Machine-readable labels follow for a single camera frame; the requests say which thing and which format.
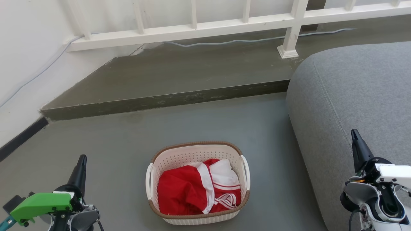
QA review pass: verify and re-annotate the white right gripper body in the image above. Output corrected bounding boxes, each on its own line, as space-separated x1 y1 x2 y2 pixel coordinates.
362 157 411 190

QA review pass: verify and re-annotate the black wall baseboard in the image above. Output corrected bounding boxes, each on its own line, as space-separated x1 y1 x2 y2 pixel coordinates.
0 116 49 162

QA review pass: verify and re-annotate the grey fabric sofa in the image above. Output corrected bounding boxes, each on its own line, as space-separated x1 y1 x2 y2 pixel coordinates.
286 41 411 231

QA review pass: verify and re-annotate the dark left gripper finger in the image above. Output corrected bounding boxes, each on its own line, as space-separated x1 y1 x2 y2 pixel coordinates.
67 155 87 193

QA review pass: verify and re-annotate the white perforated plastic laundry basket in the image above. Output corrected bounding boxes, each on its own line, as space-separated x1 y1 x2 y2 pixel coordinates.
145 141 251 225

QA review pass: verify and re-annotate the red and white garment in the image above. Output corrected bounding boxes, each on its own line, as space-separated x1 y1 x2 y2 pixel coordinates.
157 158 241 215

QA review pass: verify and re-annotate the thin grey floor cable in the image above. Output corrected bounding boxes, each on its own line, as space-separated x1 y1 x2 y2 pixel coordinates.
0 28 356 108

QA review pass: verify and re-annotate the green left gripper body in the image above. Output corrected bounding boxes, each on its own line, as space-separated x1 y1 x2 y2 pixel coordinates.
10 184 84 226

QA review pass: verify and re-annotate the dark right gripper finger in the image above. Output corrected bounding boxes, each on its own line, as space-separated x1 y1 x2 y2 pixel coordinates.
351 129 375 173

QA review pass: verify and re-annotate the white wooden railing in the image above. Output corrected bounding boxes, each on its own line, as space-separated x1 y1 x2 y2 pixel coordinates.
59 0 411 59

